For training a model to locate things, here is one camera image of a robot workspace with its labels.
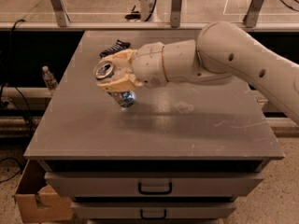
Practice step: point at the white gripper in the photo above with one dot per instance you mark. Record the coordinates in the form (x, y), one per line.
(149, 63)

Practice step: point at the crushed red bull can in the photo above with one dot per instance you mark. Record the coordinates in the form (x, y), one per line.
(105, 70)

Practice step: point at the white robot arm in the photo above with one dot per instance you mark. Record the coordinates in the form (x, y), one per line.
(220, 52)

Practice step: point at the clear plastic water bottle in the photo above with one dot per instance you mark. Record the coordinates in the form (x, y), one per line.
(49, 79)

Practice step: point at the grey drawer cabinet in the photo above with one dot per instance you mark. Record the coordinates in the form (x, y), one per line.
(178, 128)

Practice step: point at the upper grey drawer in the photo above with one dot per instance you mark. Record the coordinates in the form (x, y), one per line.
(103, 184)

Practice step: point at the grey drawer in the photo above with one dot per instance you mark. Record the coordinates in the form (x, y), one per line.
(153, 211)
(103, 184)

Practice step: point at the lower grey drawer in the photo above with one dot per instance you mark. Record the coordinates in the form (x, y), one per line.
(153, 211)

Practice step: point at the brown cardboard box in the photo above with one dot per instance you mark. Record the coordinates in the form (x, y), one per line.
(38, 202)

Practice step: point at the left metal railing post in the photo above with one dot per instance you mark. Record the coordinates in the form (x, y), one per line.
(60, 13)

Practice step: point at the metal railing post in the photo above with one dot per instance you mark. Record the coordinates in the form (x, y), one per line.
(252, 15)
(60, 13)
(175, 14)

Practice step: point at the middle metal railing post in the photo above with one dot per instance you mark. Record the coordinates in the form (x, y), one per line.
(175, 14)

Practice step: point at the right metal railing post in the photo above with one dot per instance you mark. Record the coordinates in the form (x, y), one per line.
(252, 15)

